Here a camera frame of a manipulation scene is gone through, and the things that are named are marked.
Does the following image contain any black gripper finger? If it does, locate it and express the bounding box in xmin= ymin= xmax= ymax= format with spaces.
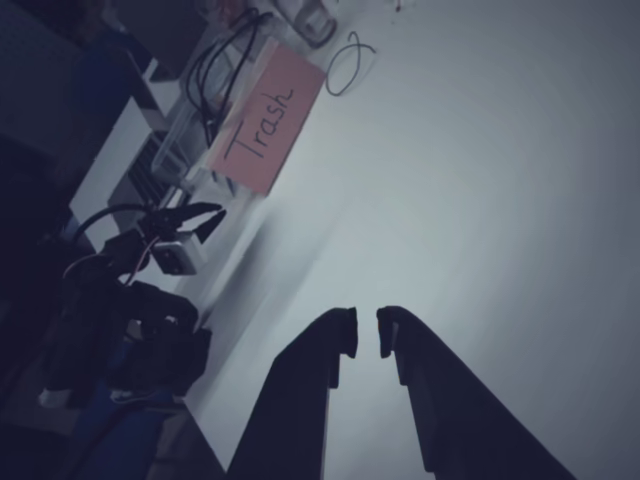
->
xmin=196 ymin=209 xmax=228 ymax=245
xmin=375 ymin=304 xmax=579 ymax=480
xmin=227 ymin=307 xmax=360 ymax=480
xmin=172 ymin=201 xmax=224 ymax=224

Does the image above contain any thick black camera cable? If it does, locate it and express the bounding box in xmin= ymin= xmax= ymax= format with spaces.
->
xmin=72 ymin=203 xmax=151 ymax=246

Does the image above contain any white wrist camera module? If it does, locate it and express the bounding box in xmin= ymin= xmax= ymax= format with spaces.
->
xmin=151 ymin=231 xmax=207 ymax=277

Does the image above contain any black cable bundle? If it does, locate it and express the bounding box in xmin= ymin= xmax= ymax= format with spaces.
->
xmin=187 ymin=9 xmax=264 ymax=149

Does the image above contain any white case with vents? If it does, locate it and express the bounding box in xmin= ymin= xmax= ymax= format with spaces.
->
xmin=67 ymin=94 xmax=174 ymax=251

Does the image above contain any thin black cable loop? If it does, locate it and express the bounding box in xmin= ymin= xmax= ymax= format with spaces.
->
xmin=325 ymin=30 xmax=377 ymax=97

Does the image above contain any pink Trash paper sign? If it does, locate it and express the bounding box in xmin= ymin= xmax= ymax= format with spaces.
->
xmin=206 ymin=47 xmax=327 ymax=195

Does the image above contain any blue chair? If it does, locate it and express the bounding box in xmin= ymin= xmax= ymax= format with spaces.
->
xmin=69 ymin=394 xmax=201 ymax=480

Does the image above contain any clear plastic bin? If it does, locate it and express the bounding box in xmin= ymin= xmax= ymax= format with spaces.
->
xmin=149 ymin=32 xmax=281 ymax=190

